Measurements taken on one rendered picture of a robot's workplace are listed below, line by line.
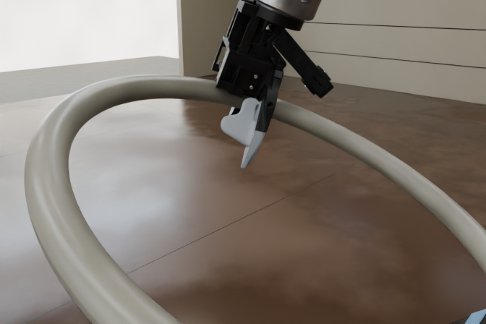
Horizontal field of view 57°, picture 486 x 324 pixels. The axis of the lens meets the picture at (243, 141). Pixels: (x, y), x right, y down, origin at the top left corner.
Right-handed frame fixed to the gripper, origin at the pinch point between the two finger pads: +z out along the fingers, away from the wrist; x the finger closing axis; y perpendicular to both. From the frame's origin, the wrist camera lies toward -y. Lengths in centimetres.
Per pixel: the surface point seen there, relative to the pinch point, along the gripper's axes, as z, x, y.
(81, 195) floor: 182, -227, 22
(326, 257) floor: 112, -122, -115
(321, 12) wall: 45, -691, -275
